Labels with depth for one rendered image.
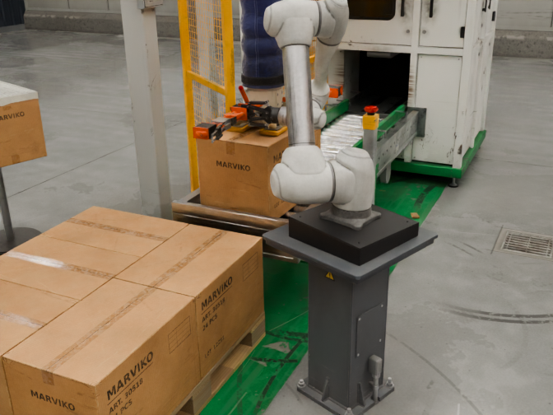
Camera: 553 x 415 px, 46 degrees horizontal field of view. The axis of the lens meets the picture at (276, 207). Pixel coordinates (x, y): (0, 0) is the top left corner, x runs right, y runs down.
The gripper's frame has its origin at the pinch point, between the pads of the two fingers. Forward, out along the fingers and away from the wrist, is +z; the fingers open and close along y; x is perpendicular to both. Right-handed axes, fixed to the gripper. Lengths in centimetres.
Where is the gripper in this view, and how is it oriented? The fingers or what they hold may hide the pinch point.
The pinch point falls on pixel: (241, 112)
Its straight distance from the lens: 308.9
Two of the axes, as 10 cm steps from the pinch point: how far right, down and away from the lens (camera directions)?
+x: 4.1, -3.6, 8.4
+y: 0.2, 9.2, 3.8
